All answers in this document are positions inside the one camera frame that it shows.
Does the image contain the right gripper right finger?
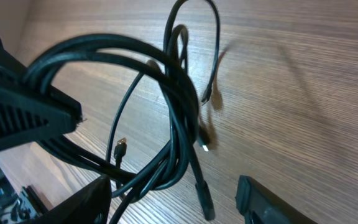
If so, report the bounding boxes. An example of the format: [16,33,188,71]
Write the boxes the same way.
[236,175,316,224]

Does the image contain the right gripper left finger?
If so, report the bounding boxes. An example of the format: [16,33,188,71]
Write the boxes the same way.
[27,175,111,224]

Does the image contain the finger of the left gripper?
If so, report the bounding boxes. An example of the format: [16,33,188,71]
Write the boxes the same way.
[0,39,82,151]

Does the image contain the black usb cable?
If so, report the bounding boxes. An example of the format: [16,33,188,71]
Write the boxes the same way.
[20,24,198,224]
[104,0,222,222]

